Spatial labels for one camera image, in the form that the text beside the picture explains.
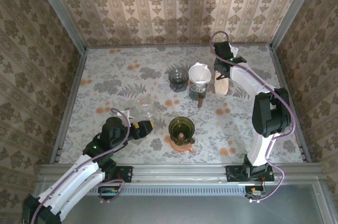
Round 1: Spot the coffee filter pack orange label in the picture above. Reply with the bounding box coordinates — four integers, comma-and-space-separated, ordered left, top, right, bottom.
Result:
214, 72, 230, 95

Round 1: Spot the white paper coffee filter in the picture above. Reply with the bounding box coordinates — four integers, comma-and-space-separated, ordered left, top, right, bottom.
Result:
188, 62, 212, 85

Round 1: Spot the clear glass cup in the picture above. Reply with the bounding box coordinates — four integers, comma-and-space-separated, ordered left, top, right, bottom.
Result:
136, 98, 162, 127

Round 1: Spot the clear dripper with wooden handle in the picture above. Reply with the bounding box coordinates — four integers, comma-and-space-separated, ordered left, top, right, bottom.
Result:
187, 78, 209, 109

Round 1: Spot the green glass coffee dripper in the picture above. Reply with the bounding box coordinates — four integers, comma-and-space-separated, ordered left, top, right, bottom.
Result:
168, 116, 196, 145

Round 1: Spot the grey smoked coffee dripper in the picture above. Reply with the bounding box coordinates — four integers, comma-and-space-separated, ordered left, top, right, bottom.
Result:
168, 68, 190, 92

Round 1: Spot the orange glass cup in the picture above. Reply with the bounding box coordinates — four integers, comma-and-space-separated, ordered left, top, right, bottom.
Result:
168, 136, 196, 154

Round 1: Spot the small electronics board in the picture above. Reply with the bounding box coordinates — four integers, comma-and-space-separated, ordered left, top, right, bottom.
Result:
245, 185, 266, 200
98, 185, 119, 199

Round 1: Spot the floral patterned table cover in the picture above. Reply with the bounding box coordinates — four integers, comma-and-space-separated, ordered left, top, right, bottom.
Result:
57, 45, 302, 164

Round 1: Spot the grey metal panel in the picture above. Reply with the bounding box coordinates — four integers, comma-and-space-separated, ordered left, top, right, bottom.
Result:
39, 184, 327, 224

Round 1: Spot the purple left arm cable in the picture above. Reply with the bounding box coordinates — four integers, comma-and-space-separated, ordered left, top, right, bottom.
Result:
31, 107, 130, 224

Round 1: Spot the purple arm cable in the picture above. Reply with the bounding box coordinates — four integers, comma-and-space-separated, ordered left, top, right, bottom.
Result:
210, 31, 295, 203
31, 107, 130, 224

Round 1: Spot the aluminium table edge rail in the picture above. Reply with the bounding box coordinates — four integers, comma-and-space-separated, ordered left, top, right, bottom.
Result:
50, 48, 88, 164
269, 45, 314, 164
86, 45, 271, 50

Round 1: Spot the wide aluminium mounting rail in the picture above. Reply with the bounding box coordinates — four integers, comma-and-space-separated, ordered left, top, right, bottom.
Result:
39, 164, 322, 185

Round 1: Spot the slotted grey cable duct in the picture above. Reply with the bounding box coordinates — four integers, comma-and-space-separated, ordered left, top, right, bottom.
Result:
87, 183, 248, 196

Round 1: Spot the aluminium frame post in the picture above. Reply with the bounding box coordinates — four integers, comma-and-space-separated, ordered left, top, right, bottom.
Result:
30, 0, 88, 53
269, 0, 322, 50

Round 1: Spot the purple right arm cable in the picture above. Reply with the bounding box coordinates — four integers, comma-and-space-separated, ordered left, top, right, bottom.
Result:
210, 31, 295, 203

